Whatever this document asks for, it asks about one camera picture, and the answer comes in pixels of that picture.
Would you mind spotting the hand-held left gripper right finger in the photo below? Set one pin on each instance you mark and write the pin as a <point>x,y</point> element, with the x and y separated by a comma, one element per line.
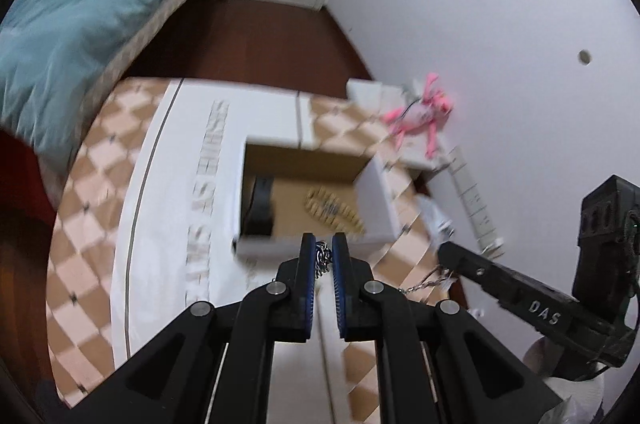
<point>339,276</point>

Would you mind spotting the pink plush toy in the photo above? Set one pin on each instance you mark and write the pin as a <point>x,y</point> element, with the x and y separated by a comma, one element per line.
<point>422,113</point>

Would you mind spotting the small clear plastic bag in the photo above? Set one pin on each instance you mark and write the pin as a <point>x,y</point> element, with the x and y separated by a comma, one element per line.
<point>435,219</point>

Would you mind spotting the round wall cap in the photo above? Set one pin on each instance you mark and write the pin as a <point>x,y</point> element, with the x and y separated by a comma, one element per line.
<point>584,56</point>

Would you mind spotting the checkered tablecloth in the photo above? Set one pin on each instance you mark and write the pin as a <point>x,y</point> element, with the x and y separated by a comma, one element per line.
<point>165,184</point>

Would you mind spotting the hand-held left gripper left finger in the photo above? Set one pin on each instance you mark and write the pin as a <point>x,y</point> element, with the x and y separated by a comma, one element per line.
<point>310,276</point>

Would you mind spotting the white cardboard box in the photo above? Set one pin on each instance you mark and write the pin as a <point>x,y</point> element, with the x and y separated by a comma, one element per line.
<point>295,209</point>

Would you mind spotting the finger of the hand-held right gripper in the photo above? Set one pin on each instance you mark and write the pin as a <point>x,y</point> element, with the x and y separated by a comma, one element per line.
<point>505,281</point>

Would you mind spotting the white flat box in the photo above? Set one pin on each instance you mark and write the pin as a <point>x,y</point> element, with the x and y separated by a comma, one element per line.
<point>370,96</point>

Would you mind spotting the black band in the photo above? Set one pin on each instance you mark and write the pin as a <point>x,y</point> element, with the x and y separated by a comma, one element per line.
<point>261,204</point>

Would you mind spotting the teal blanket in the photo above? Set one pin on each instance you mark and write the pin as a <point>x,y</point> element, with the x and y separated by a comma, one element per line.
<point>80,28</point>

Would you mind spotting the white plastic bag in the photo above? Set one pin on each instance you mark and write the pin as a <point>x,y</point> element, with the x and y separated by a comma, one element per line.
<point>575,399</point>

